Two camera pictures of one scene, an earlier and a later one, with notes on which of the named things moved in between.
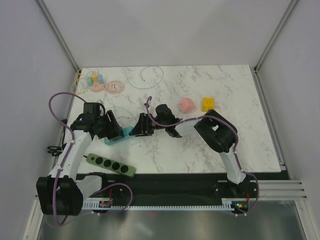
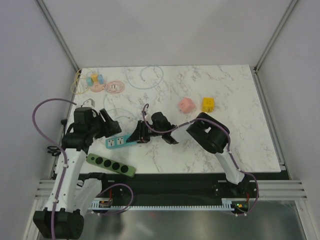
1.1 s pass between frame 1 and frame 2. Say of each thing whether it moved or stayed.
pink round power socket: stayed
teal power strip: moved
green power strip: stayed
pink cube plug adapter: stayed
